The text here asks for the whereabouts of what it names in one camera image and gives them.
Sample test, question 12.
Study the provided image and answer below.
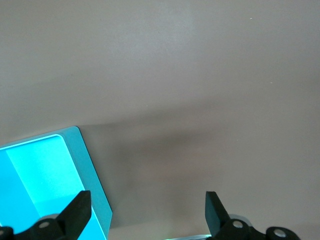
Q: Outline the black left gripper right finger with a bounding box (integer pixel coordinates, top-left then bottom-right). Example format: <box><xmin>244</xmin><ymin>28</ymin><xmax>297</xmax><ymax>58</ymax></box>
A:
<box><xmin>204</xmin><ymin>191</ymin><xmax>301</xmax><ymax>240</ymax></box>

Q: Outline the turquoise plastic bin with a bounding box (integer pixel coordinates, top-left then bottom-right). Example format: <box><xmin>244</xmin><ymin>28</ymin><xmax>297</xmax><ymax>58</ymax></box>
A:
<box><xmin>0</xmin><ymin>126</ymin><xmax>114</xmax><ymax>240</ymax></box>

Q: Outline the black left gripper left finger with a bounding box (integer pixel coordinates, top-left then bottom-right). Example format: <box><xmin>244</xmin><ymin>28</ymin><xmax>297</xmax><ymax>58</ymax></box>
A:
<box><xmin>0</xmin><ymin>190</ymin><xmax>92</xmax><ymax>240</ymax></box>

